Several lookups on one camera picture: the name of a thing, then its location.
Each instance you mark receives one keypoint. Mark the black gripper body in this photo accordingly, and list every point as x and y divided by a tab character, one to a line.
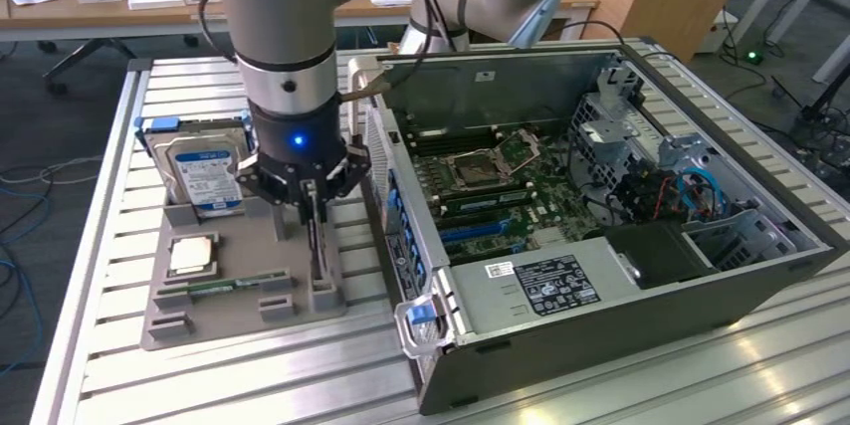
299	139

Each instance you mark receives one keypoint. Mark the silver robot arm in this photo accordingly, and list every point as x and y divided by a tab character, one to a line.
279	22

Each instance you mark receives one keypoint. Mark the blue label hard disk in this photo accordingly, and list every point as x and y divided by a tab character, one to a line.
199	171

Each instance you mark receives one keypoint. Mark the silver CPU chip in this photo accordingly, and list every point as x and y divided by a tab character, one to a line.
191	253

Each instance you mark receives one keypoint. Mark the blue disk caddy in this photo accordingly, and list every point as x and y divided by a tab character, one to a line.
163	124

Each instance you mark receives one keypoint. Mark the CPU socket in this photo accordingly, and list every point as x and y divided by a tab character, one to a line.
475	171

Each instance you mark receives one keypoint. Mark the green RAM stick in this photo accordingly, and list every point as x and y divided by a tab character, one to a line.
484	203
212	286

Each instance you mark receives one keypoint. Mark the blue long expansion slot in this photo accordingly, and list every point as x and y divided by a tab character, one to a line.
478	232

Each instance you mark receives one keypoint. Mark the grey parts rack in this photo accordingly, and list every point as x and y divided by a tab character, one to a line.
232	315

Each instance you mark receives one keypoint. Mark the grey power supply unit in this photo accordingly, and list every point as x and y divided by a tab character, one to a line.
478	295

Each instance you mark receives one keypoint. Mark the blue case release latch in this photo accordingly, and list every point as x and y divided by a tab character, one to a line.
422	323

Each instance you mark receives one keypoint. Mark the green motherboard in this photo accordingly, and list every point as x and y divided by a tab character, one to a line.
564	206

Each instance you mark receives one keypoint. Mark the silver chipset heatsink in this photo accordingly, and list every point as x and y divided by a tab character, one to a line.
550	238

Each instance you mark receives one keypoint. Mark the flat white box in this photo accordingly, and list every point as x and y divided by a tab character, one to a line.
156	3

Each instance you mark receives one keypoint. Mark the black chair base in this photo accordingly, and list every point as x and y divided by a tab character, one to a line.
73	59

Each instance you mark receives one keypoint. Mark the black plastic shroud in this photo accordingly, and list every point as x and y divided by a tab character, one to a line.
657	256

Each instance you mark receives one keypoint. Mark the open grey PC case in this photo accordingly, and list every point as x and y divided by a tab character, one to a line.
598	360

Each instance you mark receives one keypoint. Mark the white box red dot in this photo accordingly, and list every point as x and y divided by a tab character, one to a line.
721	32

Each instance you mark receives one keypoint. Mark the open metal disk bay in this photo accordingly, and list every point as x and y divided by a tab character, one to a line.
750	241

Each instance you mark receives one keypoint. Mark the black adapter green light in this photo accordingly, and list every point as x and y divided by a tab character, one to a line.
753	56

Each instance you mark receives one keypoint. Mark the black tripod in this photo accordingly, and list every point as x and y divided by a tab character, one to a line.
823	96

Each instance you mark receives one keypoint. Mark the white table frame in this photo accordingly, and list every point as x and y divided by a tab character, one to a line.
833	62

